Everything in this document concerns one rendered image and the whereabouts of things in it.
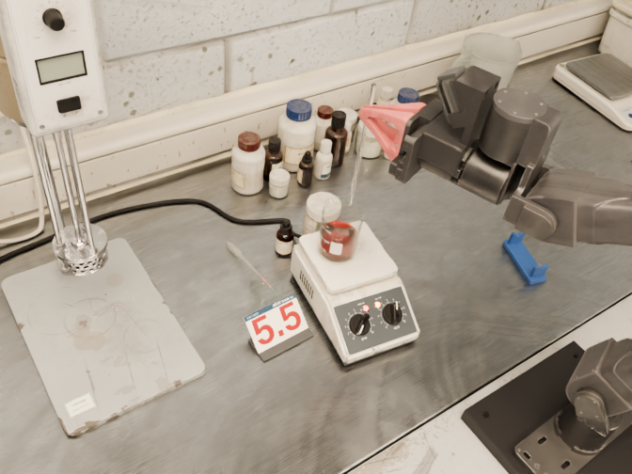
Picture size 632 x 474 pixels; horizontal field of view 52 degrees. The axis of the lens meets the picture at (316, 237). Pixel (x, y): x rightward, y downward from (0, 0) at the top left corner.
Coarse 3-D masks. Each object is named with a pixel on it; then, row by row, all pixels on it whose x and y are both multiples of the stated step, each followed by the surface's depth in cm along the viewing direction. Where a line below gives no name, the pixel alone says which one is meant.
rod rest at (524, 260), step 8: (512, 232) 114; (520, 232) 115; (504, 240) 117; (512, 240) 115; (520, 240) 116; (512, 248) 115; (520, 248) 115; (512, 256) 114; (520, 256) 114; (528, 256) 114; (520, 264) 113; (528, 264) 113; (536, 264) 113; (544, 264) 110; (528, 272) 111; (536, 272) 110; (544, 272) 110; (528, 280) 111; (536, 280) 110; (544, 280) 111
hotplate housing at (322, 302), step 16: (304, 256) 100; (304, 272) 100; (304, 288) 102; (320, 288) 96; (368, 288) 97; (384, 288) 98; (320, 304) 97; (336, 304) 95; (320, 320) 98; (336, 320) 94; (336, 336) 94; (416, 336) 98; (368, 352) 94
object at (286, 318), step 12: (276, 312) 97; (288, 312) 98; (300, 312) 99; (252, 324) 95; (264, 324) 96; (276, 324) 97; (288, 324) 97; (300, 324) 98; (264, 336) 95; (276, 336) 96
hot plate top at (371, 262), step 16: (304, 240) 100; (368, 240) 102; (368, 256) 99; (384, 256) 100; (320, 272) 96; (336, 272) 96; (352, 272) 96; (368, 272) 97; (384, 272) 97; (336, 288) 94; (352, 288) 95
